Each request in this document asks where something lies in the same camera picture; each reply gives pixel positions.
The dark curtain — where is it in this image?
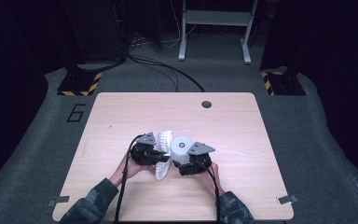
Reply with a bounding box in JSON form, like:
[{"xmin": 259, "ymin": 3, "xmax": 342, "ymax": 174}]
[
  {"xmin": 259, "ymin": 0, "xmax": 358, "ymax": 188},
  {"xmin": 0, "ymin": 0, "xmax": 85, "ymax": 197}
]

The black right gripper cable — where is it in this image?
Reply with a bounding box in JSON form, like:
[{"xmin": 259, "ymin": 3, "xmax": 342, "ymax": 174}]
[{"xmin": 195, "ymin": 160, "xmax": 223, "ymax": 224}]

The white floor cable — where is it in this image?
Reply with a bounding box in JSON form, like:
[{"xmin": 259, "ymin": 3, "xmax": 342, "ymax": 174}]
[{"xmin": 161, "ymin": 0, "xmax": 198, "ymax": 49}]

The grey tape strip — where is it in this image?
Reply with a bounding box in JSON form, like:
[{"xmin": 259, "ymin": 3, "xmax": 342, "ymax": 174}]
[
  {"xmin": 275, "ymin": 194, "xmax": 299, "ymax": 206},
  {"xmin": 46, "ymin": 195, "xmax": 71, "ymax": 208}
]

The black floor cable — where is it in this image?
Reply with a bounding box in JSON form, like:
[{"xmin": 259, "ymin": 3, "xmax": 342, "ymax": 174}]
[
  {"xmin": 128, "ymin": 54, "xmax": 206, "ymax": 93},
  {"xmin": 130, "ymin": 57, "xmax": 180, "ymax": 92}
]

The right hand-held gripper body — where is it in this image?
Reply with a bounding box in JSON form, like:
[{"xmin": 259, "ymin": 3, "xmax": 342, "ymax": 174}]
[{"xmin": 180, "ymin": 142, "xmax": 216, "ymax": 177}]

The white faceted cover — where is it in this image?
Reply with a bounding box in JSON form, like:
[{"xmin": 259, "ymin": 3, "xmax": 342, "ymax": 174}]
[{"xmin": 153, "ymin": 130, "xmax": 174, "ymax": 181}]

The white metal stand frame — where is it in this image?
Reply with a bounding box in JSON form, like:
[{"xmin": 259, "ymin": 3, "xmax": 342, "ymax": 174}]
[{"xmin": 177, "ymin": 0, "xmax": 259, "ymax": 65}]

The black equipment cabinet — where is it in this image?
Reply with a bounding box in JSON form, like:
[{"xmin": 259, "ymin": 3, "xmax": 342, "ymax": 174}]
[{"xmin": 60, "ymin": 0, "xmax": 129, "ymax": 65}]

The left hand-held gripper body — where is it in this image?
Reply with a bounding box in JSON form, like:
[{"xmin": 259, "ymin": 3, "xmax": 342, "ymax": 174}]
[{"xmin": 130, "ymin": 132, "xmax": 161, "ymax": 167}]

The person's left hand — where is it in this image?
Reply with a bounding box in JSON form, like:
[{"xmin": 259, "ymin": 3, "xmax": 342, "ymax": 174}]
[{"xmin": 118, "ymin": 154, "xmax": 155, "ymax": 180}]

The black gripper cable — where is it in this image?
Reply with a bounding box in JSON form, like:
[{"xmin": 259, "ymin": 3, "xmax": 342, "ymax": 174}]
[
  {"xmin": 195, "ymin": 160, "xmax": 223, "ymax": 224},
  {"xmin": 114, "ymin": 133, "xmax": 145, "ymax": 224}
]

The person's right hand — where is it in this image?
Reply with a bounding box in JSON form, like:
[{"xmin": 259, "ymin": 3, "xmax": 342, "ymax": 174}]
[{"xmin": 193, "ymin": 162, "xmax": 226, "ymax": 197}]

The black stand base striped edge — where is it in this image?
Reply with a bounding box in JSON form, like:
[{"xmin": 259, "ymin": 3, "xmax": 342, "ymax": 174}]
[
  {"xmin": 56, "ymin": 0, "xmax": 103, "ymax": 97},
  {"xmin": 260, "ymin": 66, "xmax": 307, "ymax": 97}
]

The white cylinder lamp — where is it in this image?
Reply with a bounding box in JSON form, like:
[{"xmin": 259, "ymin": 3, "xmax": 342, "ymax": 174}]
[{"xmin": 170, "ymin": 134, "xmax": 195, "ymax": 166}]

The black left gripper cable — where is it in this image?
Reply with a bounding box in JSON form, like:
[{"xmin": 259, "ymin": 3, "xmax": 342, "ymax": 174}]
[{"xmin": 114, "ymin": 133, "xmax": 145, "ymax": 224}]

